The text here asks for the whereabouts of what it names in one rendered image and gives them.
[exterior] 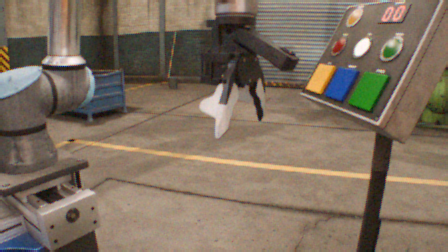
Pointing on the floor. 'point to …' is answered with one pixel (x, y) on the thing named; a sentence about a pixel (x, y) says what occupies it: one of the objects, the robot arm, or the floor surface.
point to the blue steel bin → (106, 93)
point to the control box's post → (375, 192)
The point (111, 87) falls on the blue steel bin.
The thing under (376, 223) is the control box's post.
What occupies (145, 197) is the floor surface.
